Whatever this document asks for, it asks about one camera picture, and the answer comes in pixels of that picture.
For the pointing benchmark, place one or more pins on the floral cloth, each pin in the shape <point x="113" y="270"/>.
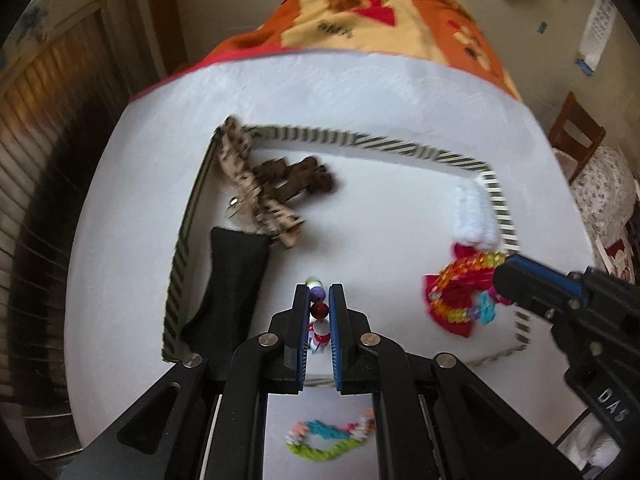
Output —
<point x="605" y="190"/>

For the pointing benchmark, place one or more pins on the wooden chair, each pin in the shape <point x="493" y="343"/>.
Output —
<point x="575" y="125"/>

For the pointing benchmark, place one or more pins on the striped cardboard box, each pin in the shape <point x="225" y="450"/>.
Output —
<point x="375" y="220"/>

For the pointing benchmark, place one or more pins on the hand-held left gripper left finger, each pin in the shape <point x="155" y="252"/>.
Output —
<point x="301" y="342"/>

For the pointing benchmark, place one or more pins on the red fabric bow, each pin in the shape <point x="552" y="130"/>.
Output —
<point x="462" y="329"/>

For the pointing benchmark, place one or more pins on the white table cover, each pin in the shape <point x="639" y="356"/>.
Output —
<point x="350" y="100"/>

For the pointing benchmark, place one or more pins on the orange printed blanket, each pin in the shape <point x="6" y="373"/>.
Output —
<point x="350" y="10"/>

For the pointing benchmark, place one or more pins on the brown hair accessory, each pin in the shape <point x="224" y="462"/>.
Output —
<point x="300" y="180"/>

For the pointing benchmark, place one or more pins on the wall calendar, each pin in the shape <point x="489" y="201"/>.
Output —
<point x="597" y="25"/>

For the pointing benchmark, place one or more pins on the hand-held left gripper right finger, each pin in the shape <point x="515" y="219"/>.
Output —
<point x="336" y="342"/>

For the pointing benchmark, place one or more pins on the polka dot ribbon bow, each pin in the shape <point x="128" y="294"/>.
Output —
<point x="235" y="145"/>

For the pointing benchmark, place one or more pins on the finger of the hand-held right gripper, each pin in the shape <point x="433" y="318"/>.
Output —
<point x="550" y="275"/>
<point x="522" y="287"/>

